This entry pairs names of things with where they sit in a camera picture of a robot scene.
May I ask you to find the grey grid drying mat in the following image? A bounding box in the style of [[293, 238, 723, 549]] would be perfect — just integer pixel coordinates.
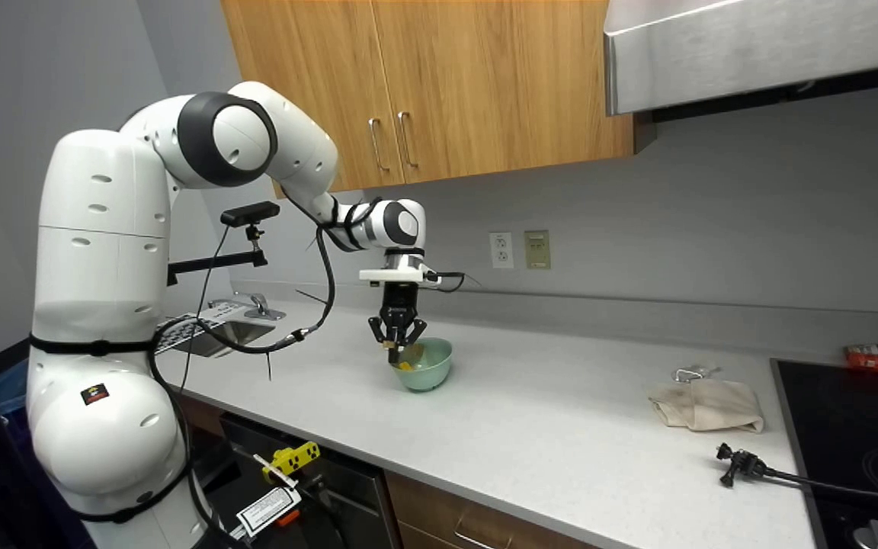
[[152, 314, 206, 354]]

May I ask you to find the metal cabinet door handle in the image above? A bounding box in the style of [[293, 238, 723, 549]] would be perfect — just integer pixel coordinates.
[[396, 106, 423, 175], [366, 116, 396, 176]]

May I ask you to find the yellow power strip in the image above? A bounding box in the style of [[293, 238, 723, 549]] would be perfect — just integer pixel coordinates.
[[260, 439, 323, 483]]

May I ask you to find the black glass cooktop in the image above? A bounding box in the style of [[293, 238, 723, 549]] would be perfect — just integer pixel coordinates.
[[768, 358, 878, 549]]

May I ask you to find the black dishwasher front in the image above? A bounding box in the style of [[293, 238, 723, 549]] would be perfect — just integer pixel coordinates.
[[221, 409, 403, 549]]

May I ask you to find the steel kitchen sink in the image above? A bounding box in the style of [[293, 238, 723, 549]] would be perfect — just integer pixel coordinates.
[[167, 317, 277, 360]]

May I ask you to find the dark blue cart post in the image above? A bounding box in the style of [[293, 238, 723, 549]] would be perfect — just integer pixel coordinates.
[[0, 329, 97, 549]]

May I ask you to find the wooden wall cabinet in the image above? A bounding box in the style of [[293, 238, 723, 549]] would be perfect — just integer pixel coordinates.
[[221, 0, 656, 195]]

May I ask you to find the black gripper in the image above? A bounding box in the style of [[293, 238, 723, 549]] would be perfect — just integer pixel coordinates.
[[366, 285, 429, 358]]

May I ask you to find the beige crumpled cloth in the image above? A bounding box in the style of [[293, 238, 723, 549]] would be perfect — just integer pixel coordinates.
[[647, 377, 768, 438]]

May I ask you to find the wooden drawer front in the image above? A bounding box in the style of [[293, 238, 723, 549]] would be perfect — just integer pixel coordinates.
[[388, 471, 604, 549]]

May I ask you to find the small metal object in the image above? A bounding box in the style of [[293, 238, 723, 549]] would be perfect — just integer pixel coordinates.
[[847, 517, 878, 549]]

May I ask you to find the black camera on boom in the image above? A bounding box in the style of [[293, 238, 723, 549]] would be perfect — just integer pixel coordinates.
[[164, 198, 284, 288]]

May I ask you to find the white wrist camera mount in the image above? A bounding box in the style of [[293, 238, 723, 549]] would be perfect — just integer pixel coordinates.
[[356, 255, 466, 293]]

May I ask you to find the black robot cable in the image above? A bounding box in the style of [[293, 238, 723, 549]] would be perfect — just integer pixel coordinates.
[[147, 223, 342, 360]]

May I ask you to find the light blue bowl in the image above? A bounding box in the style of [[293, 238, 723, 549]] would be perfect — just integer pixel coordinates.
[[394, 336, 457, 398]]

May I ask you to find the stainless steel range hood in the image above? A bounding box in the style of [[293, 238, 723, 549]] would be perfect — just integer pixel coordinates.
[[601, 0, 878, 124]]

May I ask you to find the chrome sink faucet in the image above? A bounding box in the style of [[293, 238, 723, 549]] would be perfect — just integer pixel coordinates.
[[221, 293, 287, 328]]

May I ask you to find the small red object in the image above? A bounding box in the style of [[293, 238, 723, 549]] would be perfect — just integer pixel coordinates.
[[842, 346, 878, 378]]

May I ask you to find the clear plastic wrapper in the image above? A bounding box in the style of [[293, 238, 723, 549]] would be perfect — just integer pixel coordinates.
[[675, 364, 727, 388]]

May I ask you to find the white wall power outlet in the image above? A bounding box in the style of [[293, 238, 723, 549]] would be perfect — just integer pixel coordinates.
[[488, 232, 517, 271]]

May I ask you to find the white labelled box device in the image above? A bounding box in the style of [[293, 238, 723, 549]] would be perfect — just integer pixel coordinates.
[[231, 485, 308, 541]]

